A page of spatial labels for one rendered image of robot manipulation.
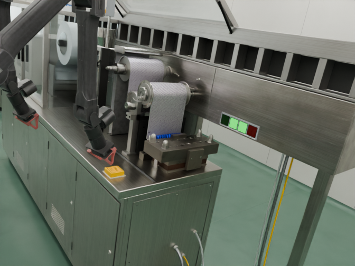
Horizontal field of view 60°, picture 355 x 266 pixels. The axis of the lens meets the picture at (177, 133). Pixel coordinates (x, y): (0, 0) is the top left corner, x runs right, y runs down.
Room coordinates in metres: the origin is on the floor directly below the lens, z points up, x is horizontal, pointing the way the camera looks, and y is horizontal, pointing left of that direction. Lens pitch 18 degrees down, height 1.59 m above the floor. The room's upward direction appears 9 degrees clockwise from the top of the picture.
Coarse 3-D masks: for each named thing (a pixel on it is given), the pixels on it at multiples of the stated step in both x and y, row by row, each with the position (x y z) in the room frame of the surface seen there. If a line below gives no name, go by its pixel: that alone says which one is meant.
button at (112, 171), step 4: (108, 168) 1.33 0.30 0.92; (112, 168) 1.34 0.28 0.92; (116, 168) 1.35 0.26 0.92; (120, 168) 1.36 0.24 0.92; (108, 172) 1.31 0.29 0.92; (112, 172) 1.30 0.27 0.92; (116, 172) 1.31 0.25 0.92; (120, 172) 1.32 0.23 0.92; (112, 176) 1.29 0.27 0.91; (116, 176) 1.31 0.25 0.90
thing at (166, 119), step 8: (184, 104) 1.72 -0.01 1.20; (152, 112) 1.58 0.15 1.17; (160, 112) 1.61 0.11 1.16; (168, 112) 1.65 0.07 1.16; (176, 112) 1.69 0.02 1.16; (152, 120) 1.58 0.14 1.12; (160, 120) 1.62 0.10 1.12; (168, 120) 1.65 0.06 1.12; (176, 120) 1.69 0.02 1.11; (152, 128) 1.59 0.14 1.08; (160, 128) 1.62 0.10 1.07; (168, 128) 1.66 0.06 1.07; (176, 128) 1.70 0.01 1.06
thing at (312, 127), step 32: (192, 64) 1.86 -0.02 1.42; (224, 96) 1.64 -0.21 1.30; (256, 96) 1.49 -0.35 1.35; (288, 96) 1.37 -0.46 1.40; (320, 96) 1.27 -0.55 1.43; (288, 128) 1.34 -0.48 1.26; (320, 128) 1.24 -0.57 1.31; (352, 128) 1.18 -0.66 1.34; (320, 160) 1.21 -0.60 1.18; (352, 160) 1.26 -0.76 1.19
